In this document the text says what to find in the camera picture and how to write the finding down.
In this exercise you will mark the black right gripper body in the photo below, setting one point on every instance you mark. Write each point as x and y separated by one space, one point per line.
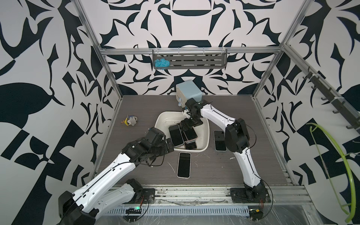
190 121

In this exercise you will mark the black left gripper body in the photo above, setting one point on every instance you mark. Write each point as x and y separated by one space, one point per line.
161 148

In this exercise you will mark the grey edge smartphone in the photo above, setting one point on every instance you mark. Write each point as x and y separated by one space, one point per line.
176 135

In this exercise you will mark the white plastic storage tub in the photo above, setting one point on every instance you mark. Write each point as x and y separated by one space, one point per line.
169 118

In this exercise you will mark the dark smartphone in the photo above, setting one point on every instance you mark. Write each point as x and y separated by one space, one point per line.
219 140

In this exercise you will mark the white case smartphone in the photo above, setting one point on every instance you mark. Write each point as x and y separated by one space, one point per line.
184 165

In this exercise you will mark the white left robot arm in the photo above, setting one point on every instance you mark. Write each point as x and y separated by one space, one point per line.
90 202

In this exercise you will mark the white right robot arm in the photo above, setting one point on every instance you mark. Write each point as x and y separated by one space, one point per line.
236 141

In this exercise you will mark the blue mini drawer cabinet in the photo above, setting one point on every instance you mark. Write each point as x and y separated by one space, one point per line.
187 90

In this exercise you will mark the small yellow white toy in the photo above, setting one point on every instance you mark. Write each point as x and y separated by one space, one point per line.
130 120

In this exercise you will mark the blue crumpled cloth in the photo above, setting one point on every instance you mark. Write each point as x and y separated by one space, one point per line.
161 63

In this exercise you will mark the left green-lit circuit board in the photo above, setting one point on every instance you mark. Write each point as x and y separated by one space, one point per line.
133 210

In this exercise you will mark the right small circuit board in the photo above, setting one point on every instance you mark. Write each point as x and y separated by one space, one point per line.
255 214

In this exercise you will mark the green hoop tube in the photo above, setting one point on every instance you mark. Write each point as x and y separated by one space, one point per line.
334 164

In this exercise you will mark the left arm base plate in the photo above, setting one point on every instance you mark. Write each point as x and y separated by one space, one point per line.
147 195

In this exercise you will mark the grey slotted wall rack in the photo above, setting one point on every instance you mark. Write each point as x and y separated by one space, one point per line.
192 58

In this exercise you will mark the white slotted cable duct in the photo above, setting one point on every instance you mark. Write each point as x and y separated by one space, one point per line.
210 210

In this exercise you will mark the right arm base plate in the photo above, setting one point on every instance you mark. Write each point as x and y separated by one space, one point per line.
249 195

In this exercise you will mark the black wall hook rail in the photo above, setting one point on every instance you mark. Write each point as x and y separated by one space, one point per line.
333 97

